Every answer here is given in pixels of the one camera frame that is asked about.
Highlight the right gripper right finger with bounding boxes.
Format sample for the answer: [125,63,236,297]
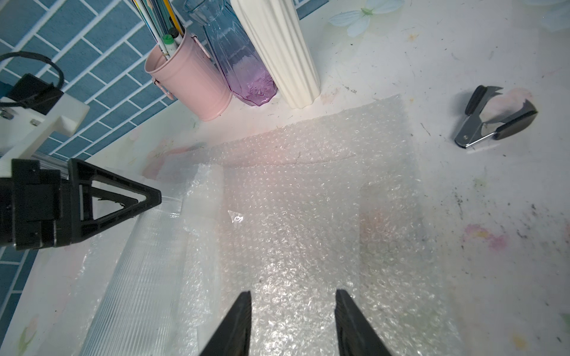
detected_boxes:
[335,289,391,356]

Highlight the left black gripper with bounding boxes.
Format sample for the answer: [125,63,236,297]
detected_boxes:
[1,159,162,251]

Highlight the pink pen cup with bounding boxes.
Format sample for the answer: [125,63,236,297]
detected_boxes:
[145,34,232,122]

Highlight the clear bubble wrap sheet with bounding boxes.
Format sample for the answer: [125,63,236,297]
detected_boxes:
[39,164,224,355]
[157,96,463,355]

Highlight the small black metal clip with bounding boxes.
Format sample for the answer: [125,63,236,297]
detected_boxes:
[454,85,538,149]

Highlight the clear ribbed glass vase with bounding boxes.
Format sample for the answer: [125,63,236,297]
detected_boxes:
[80,197,188,355]

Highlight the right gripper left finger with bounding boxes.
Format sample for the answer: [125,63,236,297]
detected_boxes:
[200,291,252,356]

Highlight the pens in cup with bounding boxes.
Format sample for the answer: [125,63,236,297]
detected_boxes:
[131,0,185,59]

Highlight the cream ribbed cylinder vase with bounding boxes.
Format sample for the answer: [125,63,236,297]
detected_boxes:
[230,0,321,108]

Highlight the purple vase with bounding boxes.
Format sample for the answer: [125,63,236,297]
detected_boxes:
[184,0,278,107]

